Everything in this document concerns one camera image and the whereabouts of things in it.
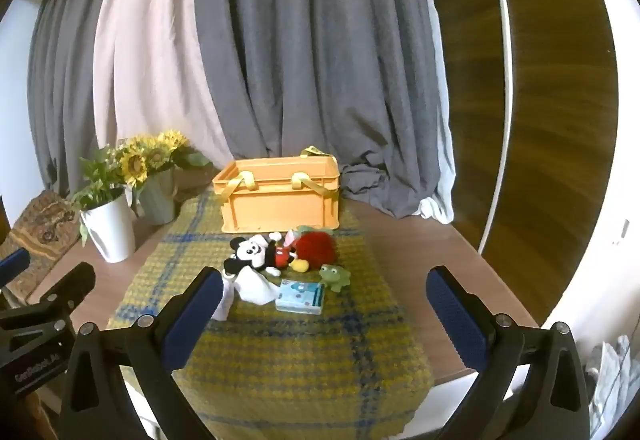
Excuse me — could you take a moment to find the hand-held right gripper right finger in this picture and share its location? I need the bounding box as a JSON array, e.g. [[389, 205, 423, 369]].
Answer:
[[426, 265, 593, 440]]

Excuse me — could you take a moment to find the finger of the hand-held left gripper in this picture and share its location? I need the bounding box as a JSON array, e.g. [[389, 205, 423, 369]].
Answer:
[[30, 262, 97, 321], [0, 247, 32, 293]]

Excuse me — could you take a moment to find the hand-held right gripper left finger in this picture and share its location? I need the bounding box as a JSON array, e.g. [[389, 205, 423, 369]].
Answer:
[[60, 265, 225, 440]]

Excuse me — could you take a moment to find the black and white mouse plush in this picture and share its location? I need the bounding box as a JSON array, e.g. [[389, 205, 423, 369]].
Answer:
[[223, 231, 310, 277]]

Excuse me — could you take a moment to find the light blue tissue packet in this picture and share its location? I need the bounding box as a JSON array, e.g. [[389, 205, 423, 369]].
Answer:
[[275, 279, 327, 316]]

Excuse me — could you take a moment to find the orange plastic box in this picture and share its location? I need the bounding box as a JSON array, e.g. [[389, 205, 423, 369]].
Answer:
[[212, 146, 343, 236]]

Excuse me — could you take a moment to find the red fluffy plush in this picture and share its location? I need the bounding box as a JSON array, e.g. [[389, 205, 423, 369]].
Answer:
[[287, 225, 341, 268]]

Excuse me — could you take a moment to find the brown patterned cushion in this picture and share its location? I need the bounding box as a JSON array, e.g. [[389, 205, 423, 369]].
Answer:
[[0, 190, 82, 306]]

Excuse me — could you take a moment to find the white vase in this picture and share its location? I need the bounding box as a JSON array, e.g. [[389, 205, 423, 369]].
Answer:
[[80, 192, 137, 264]]

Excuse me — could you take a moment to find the green leafy plant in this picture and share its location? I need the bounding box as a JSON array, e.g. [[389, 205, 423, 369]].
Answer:
[[69, 146, 128, 246]]

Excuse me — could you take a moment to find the yellow and blue plaid blanket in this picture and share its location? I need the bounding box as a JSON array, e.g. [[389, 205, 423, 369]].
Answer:
[[107, 192, 433, 440]]

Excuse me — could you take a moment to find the grey-green vase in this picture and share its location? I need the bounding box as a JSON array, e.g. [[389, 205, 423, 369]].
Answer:
[[137, 168, 177, 226]]

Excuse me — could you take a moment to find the green frog plush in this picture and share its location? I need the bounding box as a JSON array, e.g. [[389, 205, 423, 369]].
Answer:
[[319, 264, 352, 293]]

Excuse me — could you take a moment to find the sunflower bouquet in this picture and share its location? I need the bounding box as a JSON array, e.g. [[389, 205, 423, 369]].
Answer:
[[115, 130, 211, 191]]

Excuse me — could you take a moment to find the white crumpled cloth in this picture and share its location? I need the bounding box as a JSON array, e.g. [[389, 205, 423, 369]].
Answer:
[[582, 334, 635, 440]]

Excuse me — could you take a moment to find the grey curtain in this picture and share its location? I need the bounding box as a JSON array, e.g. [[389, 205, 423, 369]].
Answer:
[[27, 0, 108, 198], [194, 0, 448, 218]]

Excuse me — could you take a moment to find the brown wooden door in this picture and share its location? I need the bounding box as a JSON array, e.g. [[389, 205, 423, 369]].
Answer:
[[410, 0, 621, 318]]

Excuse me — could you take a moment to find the pale white curtain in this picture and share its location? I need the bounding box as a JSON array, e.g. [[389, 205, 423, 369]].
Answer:
[[92, 0, 236, 171]]

